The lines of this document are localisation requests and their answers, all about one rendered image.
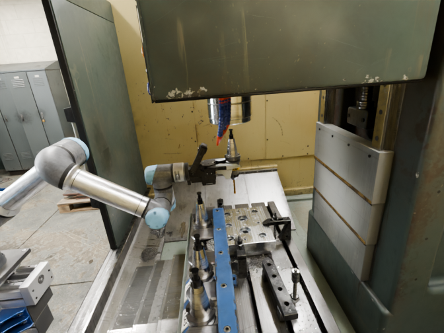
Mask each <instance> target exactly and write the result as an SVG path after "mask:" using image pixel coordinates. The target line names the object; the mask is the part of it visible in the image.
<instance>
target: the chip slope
mask: <svg viewBox="0 0 444 333"><path fill-rule="evenodd" d="M238 172H239V176H238V178H237V179H236V180H235V188H236V194H234V189H233V188H234V186H233V180H232V179H231V178H230V179H226V178H225V177H224V176H223V174H217V173H216V184H213V185H205V186H203V184H202V183H201V182H197V183H191V185H188V183H187V181H185V182H173V183H172V186H173V191H174V197H175V200H176V202H175V204H176V207H175V208H174V209H173V210H172V211H171V212H170V216H169V219H168V221H167V223H166V229H165V232H169V231H172V236H171V237H170V236H169V235H167V234H166V235H165V243H166V242H179V241H186V240H187V237H188V226H189V218H190V213H192V209H193V208H196V202H197V198H198V195H197V192H201V193H202V194H201V198H202V200H203V201H204V204H205V207H215V208H218V207H217V200H218V199H219V198H221V199H223V204H224V205H232V207H233V209H235V205H236V204H248V205H249V207H252V206H251V203H258V202H264V203H265V204H266V206H267V205H268V204H267V202H271V201H274V202H275V204H276V206H277V208H278V210H279V212H280V214H281V216H282V217H289V218H290V219H291V230H292V231H295V232H296V228H295V224H294V222H293V218H292V216H291V212H290V210H289V206H288V204H287V200H286V197H285V194H284V191H283V188H282V185H281V182H280V179H279V176H278V172H277V168H268V169H260V170H246V171H238Z"/></svg>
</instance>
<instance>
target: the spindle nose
mask: <svg viewBox="0 0 444 333"><path fill-rule="evenodd" d="M251 100H252V96H238V97H231V117H230V119H231V121H230V124H229V125H230V126H231V125H238V124H244V123H247V122H249V121H251V119H252V101H251ZM207 111H208V118H209V122H210V123H211V124H213V125H219V99H218V98H214V99H207Z"/></svg>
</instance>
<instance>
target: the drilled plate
mask: <svg viewBox="0 0 444 333"><path fill-rule="evenodd" d="M254 209H255V210H254ZM229 211H230V213H228V212H229ZM231 213H232V214H231ZM252 213H253V214H252ZM230 214H231V215H230ZM226 215H227V216H226ZM229 215H230V216H232V217H230V216H229ZM246 215H247V216H246ZM236 218H237V219H238V220H239V221H238V220H237V219H236ZM247 218H249V219H248V220H246V219H247ZM229 219H230V220H229ZM253 219H255V220H253ZM265 220H266V216H265V213H264V210H263V209H262V206H260V207H246V208H238V209H225V223H226V230H227V235H229V236H227V239H228V245H229V254H236V253H237V250H236V246H235V241H233V240H234V238H237V237H238V235H240V236H241V237H242V239H244V240H243V242H244V248H245V252H246V253H249V252H262V251H269V250H276V240H275V238H274V235H273V233H272V230H271V229H270V226H262V225H263V224H262V222H263V221H265ZM242 221H243V222H242ZM236 228H237V229H236ZM239 229H240V231H239ZM248 232H250V233H248ZM230 235H233V236H230ZM259 235H260V236H259ZM244 236H245V238H244Z"/></svg>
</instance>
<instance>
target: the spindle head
mask: <svg viewBox="0 0 444 333"><path fill-rule="evenodd" d="M135 1H136V3H137V10H138V15H139V23H140V27H141V35H142V39H143V47H144V52H145V59H146V64H147V71H148V76H149V84H150V88H151V96H152V99H153V100H155V103H164V102H180V101H189V100H205V99H214V98H230V97H238V96H254V95H263V94H279V93H296V92H304V91H321V90H329V89H345V88H354V87H370V86H379V85H395V84H404V83H420V82H423V81H424V80H423V78H424V77H425V75H426V70H427V64H428V61H429V55H430V51H431V45H432V41H433V35H434V31H435V25H436V22H437V16H438V12H439V6H440V2H441V0H135Z"/></svg>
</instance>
